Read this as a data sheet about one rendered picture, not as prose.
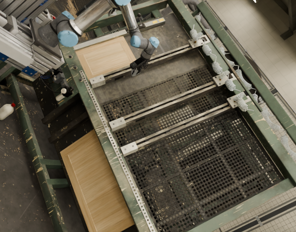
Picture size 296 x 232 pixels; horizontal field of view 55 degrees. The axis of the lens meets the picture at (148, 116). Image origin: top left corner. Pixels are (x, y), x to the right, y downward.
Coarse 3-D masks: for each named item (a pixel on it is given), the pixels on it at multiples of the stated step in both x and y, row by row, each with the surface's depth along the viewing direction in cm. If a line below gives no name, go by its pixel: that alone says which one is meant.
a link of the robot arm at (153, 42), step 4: (148, 40) 197; (152, 40) 196; (156, 40) 198; (148, 44) 196; (152, 44) 197; (156, 44) 197; (148, 48) 198; (152, 48) 199; (148, 52) 202; (152, 52) 203
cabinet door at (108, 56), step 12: (84, 48) 267; (96, 48) 268; (108, 48) 269; (120, 48) 270; (84, 60) 261; (96, 60) 262; (108, 60) 263; (120, 60) 264; (132, 60) 265; (96, 72) 257
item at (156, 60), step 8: (200, 32) 256; (192, 40) 268; (200, 40) 269; (208, 40) 269; (184, 48) 269; (192, 48) 269; (160, 56) 263; (168, 56) 263; (176, 56) 268; (152, 64) 261; (112, 72) 251; (120, 72) 252; (128, 72) 254; (96, 80) 247; (104, 80) 248; (112, 80) 254
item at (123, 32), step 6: (150, 24) 282; (156, 24) 285; (102, 36) 272; (108, 36) 272; (114, 36) 273; (120, 36) 276; (84, 42) 267; (90, 42) 268; (96, 42) 268; (78, 48) 264
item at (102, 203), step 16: (80, 144) 261; (96, 144) 255; (64, 160) 265; (80, 160) 258; (96, 160) 252; (80, 176) 255; (96, 176) 248; (112, 176) 242; (80, 192) 251; (96, 192) 245; (112, 192) 239; (80, 208) 249; (96, 208) 242; (112, 208) 236; (96, 224) 240; (112, 224) 234; (128, 224) 228
